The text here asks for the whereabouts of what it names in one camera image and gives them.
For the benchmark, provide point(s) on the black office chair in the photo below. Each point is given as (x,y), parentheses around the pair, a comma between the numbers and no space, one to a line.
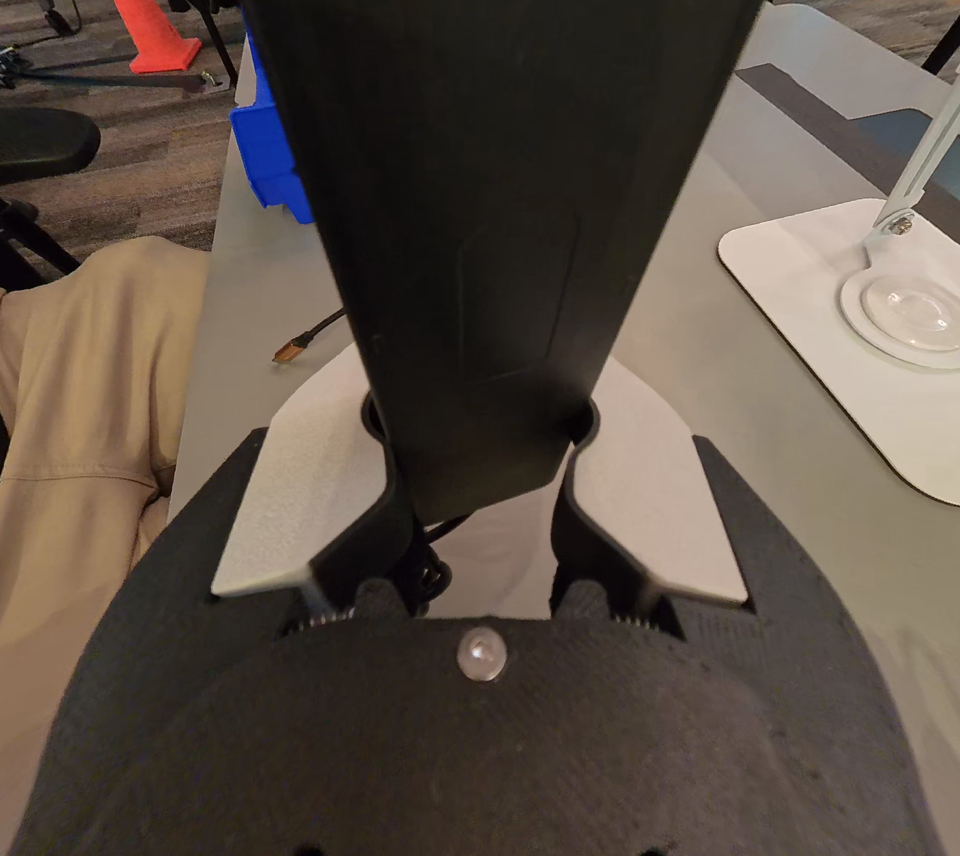
(41,140)

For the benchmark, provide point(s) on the white desk stand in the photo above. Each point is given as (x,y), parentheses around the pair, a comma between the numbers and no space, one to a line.
(795,286)

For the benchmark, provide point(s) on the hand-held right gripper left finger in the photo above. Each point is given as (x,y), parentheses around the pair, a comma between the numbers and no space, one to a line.
(300,496)

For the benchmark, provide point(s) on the blue plastic bin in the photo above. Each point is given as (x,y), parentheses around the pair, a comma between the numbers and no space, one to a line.
(262,151)

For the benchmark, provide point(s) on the dark grey strip mat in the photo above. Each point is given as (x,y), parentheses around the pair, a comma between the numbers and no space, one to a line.
(810,110)

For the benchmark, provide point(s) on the person's beige trouser leg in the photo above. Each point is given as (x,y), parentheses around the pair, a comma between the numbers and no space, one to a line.
(82,383)

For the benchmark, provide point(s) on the black floor stand bar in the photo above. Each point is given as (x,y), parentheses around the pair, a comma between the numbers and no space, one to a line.
(112,78)

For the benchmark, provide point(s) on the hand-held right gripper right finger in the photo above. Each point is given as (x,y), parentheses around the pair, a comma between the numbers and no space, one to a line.
(652,496)

